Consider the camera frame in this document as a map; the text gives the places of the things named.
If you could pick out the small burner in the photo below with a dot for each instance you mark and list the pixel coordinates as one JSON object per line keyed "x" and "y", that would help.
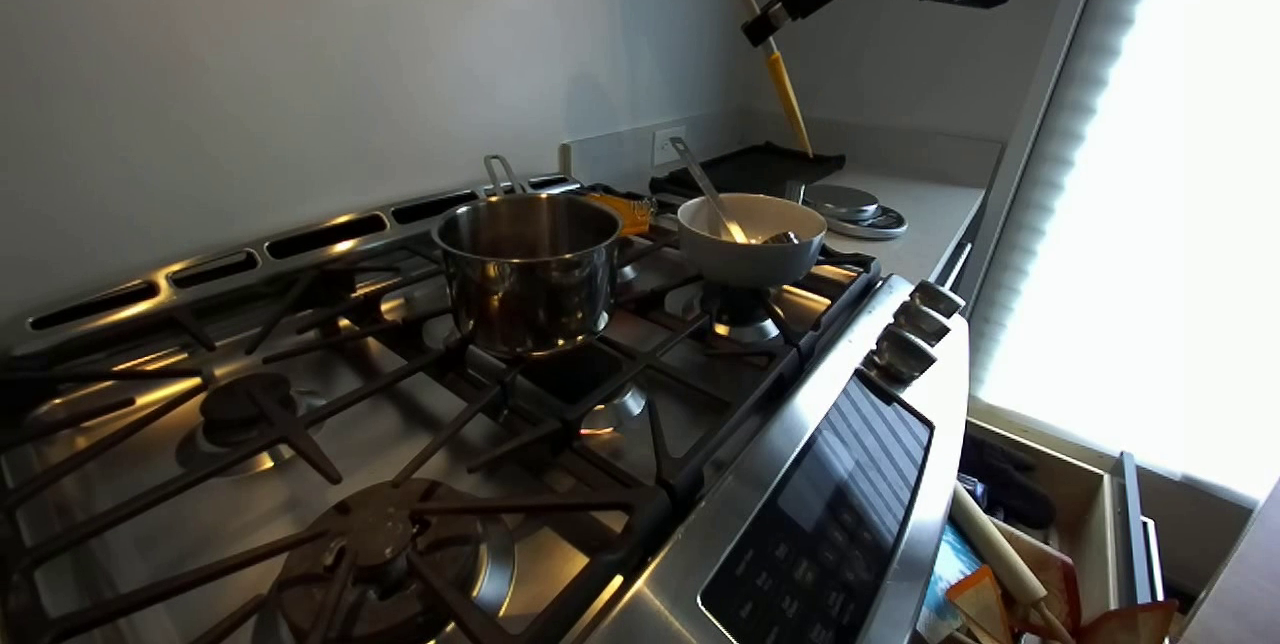
{"x": 612, "y": 412}

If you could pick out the round silver kitchen scale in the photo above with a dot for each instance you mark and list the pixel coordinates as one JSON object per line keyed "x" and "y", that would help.
{"x": 860, "y": 212}

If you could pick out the window with blind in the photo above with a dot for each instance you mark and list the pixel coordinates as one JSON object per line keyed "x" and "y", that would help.
{"x": 1150, "y": 174}

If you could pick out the large black burner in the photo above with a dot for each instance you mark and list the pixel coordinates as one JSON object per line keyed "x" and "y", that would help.
{"x": 390, "y": 554}

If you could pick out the drawer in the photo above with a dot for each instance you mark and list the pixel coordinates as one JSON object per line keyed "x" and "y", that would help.
{"x": 1090, "y": 514}

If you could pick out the stainless steel gas stove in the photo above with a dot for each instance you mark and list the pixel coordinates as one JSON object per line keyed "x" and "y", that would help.
{"x": 560, "y": 444}

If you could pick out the grey bowl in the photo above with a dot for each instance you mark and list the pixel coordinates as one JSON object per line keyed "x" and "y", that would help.
{"x": 750, "y": 259}

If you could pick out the stove knob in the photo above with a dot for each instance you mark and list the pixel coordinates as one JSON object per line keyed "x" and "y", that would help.
{"x": 938, "y": 297}
{"x": 900, "y": 356}
{"x": 920, "y": 321}

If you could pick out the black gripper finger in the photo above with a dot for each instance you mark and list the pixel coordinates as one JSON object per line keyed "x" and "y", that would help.
{"x": 800, "y": 4}

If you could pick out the black tray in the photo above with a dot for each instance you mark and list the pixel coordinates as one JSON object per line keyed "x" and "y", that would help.
{"x": 752, "y": 169}

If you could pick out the orange scraper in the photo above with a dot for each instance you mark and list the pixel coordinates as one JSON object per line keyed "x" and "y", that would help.
{"x": 980, "y": 604}

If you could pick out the brown silicone tool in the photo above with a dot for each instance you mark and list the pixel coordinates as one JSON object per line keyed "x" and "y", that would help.
{"x": 1130, "y": 624}

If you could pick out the white wall socket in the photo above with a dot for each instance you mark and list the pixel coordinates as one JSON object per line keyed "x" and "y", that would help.
{"x": 668, "y": 146}

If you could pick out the wooden rolling pin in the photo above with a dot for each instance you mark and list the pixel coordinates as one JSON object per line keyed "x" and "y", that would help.
{"x": 1000, "y": 554}

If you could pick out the metal spatula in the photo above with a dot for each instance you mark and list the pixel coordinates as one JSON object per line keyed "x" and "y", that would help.
{"x": 705, "y": 186}

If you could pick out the wooden spatula with yellow blade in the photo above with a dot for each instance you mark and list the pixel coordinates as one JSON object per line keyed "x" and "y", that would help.
{"x": 788, "y": 94}

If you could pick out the yellow kitchen tool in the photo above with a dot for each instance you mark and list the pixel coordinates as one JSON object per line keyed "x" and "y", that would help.
{"x": 628, "y": 209}

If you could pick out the stainless steel pot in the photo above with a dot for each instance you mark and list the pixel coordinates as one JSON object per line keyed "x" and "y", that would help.
{"x": 528, "y": 279}

